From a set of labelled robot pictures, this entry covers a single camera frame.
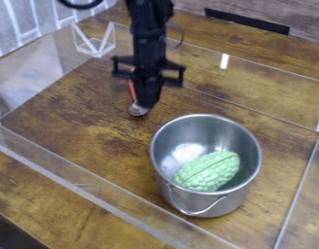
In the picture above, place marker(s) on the green bitter gourd toy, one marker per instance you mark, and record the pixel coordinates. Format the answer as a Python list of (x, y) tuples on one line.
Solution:
[(209, 172)]

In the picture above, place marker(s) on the clear acrylic corner bracket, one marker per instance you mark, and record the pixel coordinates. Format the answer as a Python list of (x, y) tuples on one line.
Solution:
[(94, 46)]

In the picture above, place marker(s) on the black wall strip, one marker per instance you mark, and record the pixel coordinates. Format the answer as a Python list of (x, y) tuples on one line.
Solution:
[(251, 22)]

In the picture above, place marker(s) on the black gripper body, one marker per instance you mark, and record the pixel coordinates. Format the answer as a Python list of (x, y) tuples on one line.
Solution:
[(150, 56)]

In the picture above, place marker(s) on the stainless steel pot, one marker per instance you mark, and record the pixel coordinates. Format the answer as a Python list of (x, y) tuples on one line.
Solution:
[(187, 138)]

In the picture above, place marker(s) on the orange handled metal spoon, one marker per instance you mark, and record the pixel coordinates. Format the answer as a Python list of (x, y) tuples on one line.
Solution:
[(136, 110)]

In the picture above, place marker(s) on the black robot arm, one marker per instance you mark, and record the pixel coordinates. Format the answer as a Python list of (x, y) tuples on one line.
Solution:
[(150, 14)]

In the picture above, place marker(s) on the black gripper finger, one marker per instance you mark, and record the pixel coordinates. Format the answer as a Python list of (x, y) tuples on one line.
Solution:
[(154, 88), (139, 86)]

